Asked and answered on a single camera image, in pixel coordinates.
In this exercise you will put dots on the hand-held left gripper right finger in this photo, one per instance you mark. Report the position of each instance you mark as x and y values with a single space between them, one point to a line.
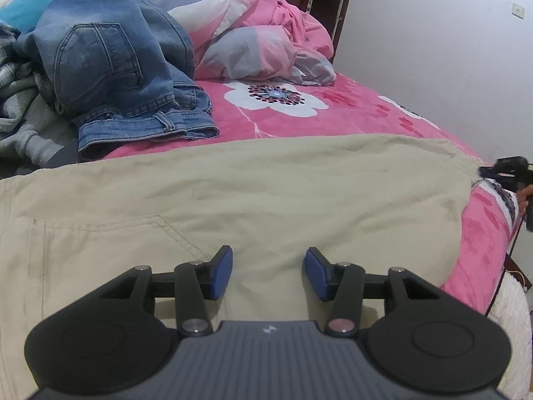
316 275

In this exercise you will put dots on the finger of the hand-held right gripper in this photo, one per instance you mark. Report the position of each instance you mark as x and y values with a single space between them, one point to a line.
506 164

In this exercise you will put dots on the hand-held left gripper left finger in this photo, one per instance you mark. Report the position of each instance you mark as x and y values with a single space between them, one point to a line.
220 273

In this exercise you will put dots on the beige pants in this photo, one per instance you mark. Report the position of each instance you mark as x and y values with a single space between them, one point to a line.
250 191

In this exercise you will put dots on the person's right hand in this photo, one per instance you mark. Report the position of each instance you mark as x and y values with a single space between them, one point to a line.
525 195

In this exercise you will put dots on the white fleece cover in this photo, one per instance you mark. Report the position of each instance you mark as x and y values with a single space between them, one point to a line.
512 341

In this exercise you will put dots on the pink floral blanket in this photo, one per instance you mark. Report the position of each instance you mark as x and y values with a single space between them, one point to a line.
333 112

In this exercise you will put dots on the blue denim jeans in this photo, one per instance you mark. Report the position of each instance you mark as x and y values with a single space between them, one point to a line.
108 62

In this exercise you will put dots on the grey sweatshirt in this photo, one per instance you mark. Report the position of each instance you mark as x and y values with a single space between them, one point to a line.
25 133

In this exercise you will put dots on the pink and grey duvet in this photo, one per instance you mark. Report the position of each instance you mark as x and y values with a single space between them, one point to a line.
258 21

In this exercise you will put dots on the black and white checkered shirt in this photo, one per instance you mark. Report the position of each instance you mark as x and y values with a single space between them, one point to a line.
12 71

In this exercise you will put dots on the teal striped cloth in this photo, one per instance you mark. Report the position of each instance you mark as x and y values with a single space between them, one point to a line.
25 12

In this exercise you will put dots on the white wall switch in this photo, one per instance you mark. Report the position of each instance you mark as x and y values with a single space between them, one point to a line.
519 11

